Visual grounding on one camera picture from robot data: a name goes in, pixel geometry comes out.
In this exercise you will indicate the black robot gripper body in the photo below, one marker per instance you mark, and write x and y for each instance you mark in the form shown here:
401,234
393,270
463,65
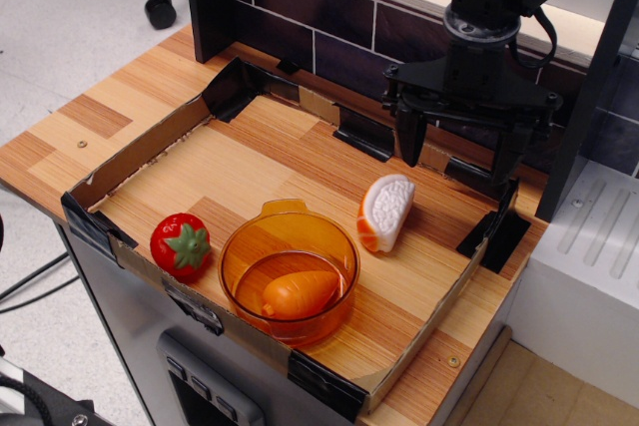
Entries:
472,83

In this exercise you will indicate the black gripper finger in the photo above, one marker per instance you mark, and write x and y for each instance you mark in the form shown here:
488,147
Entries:
510,149
410,126

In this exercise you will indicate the orange toy carrot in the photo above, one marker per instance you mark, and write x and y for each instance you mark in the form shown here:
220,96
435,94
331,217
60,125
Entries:
299,295

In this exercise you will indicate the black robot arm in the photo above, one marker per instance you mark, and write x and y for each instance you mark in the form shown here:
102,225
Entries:
489,13

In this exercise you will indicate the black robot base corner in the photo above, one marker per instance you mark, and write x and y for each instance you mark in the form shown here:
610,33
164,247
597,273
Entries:
27,400

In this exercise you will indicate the transparent orange plastic pot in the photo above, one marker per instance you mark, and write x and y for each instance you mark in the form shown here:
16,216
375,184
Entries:
287,237

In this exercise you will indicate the cardboard fence with black tape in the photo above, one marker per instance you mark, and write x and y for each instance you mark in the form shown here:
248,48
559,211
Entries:
423,317

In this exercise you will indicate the white orange toy sushi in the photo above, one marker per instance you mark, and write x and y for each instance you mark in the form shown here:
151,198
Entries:
383,211

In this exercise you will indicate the white toy sink drainboard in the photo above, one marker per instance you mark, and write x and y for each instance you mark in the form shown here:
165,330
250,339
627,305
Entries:
593,237

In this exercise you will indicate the red toy strawberry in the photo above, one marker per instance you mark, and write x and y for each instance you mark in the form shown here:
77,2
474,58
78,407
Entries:
180,245

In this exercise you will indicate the grey toy oven front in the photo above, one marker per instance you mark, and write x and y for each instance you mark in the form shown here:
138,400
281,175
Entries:
204,396

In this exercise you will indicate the dark grey vertical post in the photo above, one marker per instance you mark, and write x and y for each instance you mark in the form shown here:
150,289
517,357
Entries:
603,126

